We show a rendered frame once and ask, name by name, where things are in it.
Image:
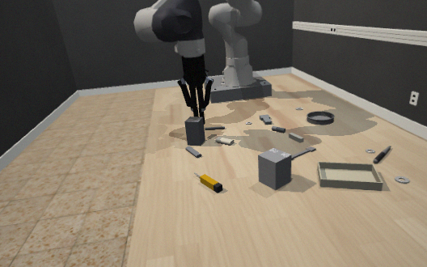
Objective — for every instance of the silver flat washer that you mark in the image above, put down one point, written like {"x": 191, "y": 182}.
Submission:
{"x": 404, "y": 181}

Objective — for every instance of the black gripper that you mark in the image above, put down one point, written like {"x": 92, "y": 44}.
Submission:
{"x": 195, "y": 80}

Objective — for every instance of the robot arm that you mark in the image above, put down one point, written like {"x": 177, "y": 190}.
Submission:
{"x": 181, "y": 21}

